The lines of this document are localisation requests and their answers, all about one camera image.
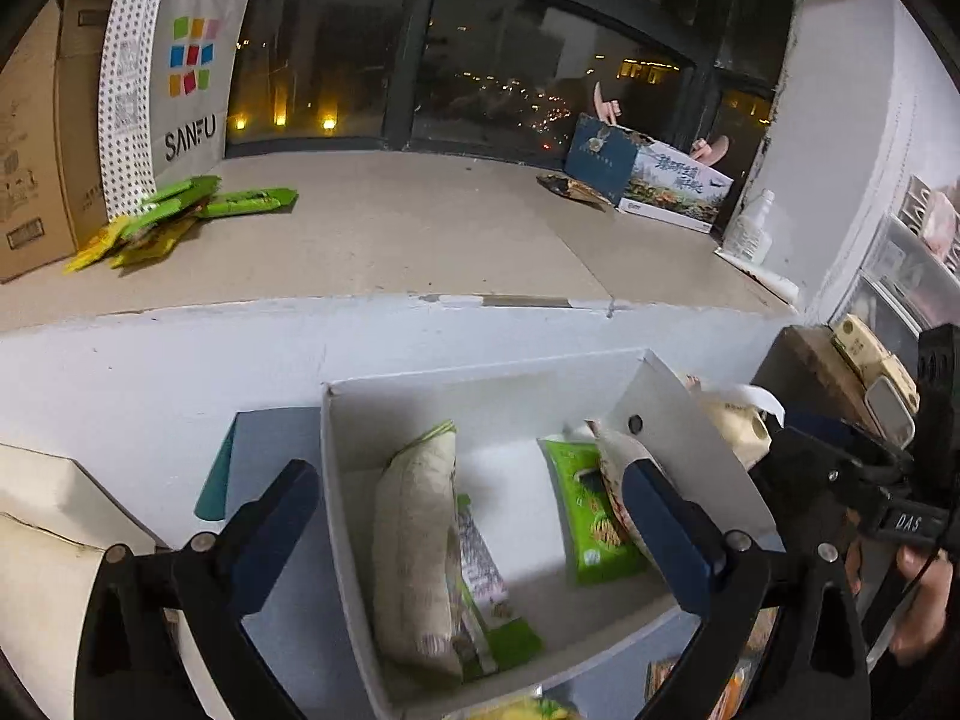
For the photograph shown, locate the yellow tissue box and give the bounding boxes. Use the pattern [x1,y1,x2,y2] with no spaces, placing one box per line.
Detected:
[831,313,920,413]

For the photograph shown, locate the blue grey tablecloth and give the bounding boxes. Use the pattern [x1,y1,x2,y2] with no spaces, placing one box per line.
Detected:
[193,405,781,720]

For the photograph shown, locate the yellow green snack packet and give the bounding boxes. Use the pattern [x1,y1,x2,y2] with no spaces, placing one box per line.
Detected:
[442,694,582,720]

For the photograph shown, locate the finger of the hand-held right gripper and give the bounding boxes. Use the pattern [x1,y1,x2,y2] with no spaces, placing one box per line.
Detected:
[750,427,905,541]
[784,409,914,470]

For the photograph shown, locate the bright green cracker packet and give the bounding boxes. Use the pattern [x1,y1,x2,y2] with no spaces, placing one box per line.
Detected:
[536,435,653,587]

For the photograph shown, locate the cream tissue pack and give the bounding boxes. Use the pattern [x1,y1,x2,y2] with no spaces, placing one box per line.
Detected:
[679,371,785,473]

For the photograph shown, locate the dark framed window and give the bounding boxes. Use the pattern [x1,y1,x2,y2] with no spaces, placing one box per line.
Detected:
[225,0,796,173]

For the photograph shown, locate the white cardboard box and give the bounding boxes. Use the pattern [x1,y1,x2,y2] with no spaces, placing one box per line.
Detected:
[321,349,781,720]

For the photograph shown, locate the brown cardboard box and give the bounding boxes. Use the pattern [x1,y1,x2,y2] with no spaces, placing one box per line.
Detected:
[0,0,113,282]

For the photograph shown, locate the white tube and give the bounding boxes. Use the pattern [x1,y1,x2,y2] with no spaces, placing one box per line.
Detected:
[712,246,800,301]

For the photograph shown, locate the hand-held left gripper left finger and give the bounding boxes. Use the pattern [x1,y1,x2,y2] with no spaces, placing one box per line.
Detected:
[75,460,323,720]

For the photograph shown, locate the white paper shopping bag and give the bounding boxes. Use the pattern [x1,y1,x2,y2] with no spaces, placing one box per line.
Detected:
[97,0,263,222]

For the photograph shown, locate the person's right hand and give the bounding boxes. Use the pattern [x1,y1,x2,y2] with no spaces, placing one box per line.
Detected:
[846,540,955,653]

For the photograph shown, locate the white rounded device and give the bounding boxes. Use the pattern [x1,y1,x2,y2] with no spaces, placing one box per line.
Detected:
[862,375,917,451]

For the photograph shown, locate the clear plastic drawer unit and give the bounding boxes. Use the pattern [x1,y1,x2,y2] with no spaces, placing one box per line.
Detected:
[855,172,960,346]

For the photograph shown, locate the pink plastic item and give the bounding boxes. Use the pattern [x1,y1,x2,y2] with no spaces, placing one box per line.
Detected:
[690,133,732,166]
[592,79,623,125]

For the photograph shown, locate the cream leather sofa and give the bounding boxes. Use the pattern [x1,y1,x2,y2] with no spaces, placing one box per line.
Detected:
[0,442,226,720]

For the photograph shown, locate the white plastic bottle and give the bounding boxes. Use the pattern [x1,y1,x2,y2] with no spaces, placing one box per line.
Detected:
[721,190,777,265]

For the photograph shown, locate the white red snack packet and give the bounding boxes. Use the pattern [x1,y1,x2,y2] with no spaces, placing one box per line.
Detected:
[585,420,661,563]

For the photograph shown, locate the striped green snack packet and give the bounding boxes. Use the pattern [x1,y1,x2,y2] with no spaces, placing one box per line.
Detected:
[446,493,545,680]

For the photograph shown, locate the orange snack packet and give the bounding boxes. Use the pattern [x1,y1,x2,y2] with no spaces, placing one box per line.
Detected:
[645,607,781,720]

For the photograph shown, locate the brown crumpled packet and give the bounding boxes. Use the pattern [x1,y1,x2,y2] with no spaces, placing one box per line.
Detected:
[536,172,614,211]

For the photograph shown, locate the pile of green snack packets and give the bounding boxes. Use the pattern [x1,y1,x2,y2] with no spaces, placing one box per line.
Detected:
[64,175,299,275]

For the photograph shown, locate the beige window sill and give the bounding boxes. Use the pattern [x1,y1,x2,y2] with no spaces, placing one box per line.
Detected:
[0,142,800,331]

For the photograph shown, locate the long white snack packet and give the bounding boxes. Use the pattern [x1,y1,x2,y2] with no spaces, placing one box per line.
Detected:
[373,420,464,680]

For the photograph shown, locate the blue printed gift box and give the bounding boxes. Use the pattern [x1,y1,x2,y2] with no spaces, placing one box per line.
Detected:
[562,112,734,233]

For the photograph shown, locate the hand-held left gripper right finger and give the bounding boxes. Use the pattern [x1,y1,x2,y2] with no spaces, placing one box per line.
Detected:
[621,460,875,720]

